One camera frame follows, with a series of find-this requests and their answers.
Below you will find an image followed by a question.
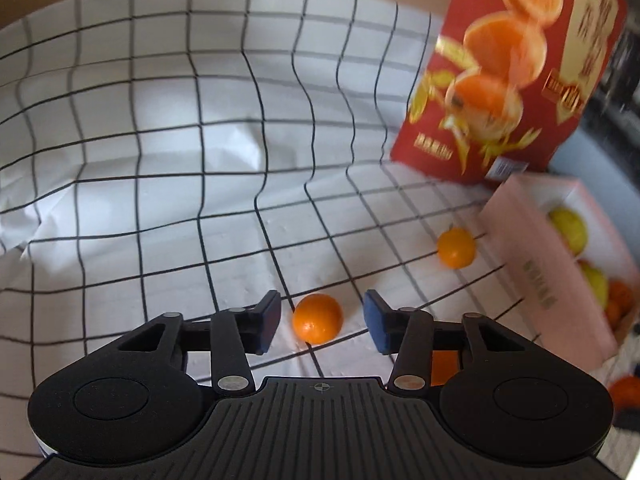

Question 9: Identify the small mandarin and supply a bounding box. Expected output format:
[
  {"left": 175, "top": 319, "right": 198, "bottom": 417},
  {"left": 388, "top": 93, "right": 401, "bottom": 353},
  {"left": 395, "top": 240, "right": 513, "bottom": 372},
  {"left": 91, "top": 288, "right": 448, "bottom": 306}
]
[{"left": 292, "top": 294, "right": 344, "bottom": 344}]

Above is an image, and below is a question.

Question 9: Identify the large orange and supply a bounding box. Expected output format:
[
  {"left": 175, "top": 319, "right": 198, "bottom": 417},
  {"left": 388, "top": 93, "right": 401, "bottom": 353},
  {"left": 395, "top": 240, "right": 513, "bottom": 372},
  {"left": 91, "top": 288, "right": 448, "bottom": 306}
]
[{"left": 431, "top": 350, "right": 462, "bottom": 387}]

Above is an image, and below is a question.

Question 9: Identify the tiny kumquat orange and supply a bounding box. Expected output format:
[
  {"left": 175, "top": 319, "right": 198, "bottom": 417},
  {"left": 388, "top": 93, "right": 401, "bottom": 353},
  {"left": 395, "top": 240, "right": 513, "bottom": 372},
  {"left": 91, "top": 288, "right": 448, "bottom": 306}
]
[{"left": 437, "top": 226, "right": 476, "bottom": 270}]

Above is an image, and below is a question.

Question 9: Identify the pink cardboard box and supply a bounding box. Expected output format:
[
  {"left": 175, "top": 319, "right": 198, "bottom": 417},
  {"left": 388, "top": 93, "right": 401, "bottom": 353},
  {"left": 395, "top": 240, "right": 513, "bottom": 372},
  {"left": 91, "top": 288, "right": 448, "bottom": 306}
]
[{"left": 480, "top": 174, "right": 639, "bottom": 372}]

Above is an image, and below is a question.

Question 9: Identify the white black grid tablecloth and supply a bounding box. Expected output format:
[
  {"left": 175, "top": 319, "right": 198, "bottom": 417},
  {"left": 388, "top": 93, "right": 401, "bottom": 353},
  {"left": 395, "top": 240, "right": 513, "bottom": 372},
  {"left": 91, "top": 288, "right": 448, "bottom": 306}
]
[{"left": 0, "top": 0, "right": 640, "bottom": 466}]

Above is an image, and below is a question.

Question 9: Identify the guava inside box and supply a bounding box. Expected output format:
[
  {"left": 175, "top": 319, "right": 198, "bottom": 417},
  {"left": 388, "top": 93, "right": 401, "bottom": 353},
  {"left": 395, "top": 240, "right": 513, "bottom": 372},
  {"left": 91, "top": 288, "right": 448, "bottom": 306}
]
[{"left": 547, "top": 207, "right": 589, "bottom": 257}]

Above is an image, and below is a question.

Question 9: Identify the mandarin inside box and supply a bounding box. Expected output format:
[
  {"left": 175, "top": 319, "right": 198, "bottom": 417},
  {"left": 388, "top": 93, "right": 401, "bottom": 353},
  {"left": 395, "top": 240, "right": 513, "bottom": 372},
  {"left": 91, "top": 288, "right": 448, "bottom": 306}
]
[{"left": 605, "top": 280, "right": 634, "bottom": 328}]

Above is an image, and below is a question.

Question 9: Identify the red snack bag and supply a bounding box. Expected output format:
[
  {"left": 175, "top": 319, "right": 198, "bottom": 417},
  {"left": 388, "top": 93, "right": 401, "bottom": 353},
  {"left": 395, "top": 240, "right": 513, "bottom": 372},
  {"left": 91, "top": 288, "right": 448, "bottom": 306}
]
[{"left": 390, "top": 0, "right": 626, "bottom": 184}]

